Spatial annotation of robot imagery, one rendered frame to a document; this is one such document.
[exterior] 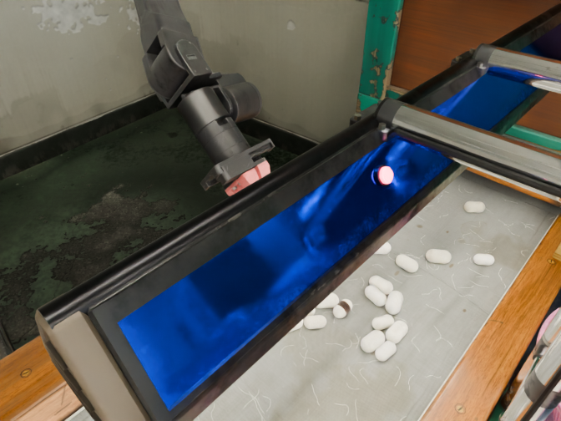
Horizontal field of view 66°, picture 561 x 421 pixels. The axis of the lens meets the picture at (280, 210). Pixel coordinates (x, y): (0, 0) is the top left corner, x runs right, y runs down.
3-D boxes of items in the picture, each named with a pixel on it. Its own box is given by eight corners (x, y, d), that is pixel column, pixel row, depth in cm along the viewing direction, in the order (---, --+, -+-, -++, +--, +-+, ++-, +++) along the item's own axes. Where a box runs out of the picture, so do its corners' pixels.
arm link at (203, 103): (166, 108, 61) (184, 83, 57) (201, 99, 66) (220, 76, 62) (193, 149, 60) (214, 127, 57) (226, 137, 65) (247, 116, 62)
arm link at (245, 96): (145, 79, 63) (171, 40, 57) (201, 69, 71) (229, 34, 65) (189, 149, 63) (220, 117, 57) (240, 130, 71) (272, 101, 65)
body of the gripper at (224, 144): (278, 148, 61) (250, 103, 61) (222, 177, 55) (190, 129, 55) (259, 166, 66) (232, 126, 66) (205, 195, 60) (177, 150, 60)
